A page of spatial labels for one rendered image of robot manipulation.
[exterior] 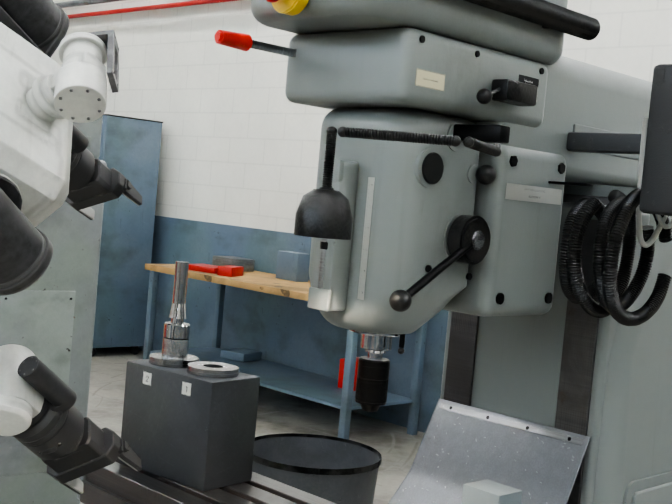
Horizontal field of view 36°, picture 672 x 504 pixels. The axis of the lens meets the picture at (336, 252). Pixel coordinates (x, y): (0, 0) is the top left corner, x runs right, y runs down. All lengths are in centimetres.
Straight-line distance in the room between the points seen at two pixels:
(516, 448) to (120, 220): 718
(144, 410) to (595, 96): 94
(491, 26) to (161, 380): 83
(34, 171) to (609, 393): 97
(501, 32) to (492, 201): 24
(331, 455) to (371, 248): 245
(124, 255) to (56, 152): 743
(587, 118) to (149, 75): 789
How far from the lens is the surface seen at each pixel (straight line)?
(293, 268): 733
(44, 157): 141
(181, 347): 188
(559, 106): 168
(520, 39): 156
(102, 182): 194
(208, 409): 177
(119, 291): 887
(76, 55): 142
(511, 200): 157
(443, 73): 143
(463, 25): 145
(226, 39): 144
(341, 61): 145
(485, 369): 189
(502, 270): 156
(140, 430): 190
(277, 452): 381
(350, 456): 381
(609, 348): 176
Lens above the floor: 150
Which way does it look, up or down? 3 degrees down
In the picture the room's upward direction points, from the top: 5 degrees clockwise
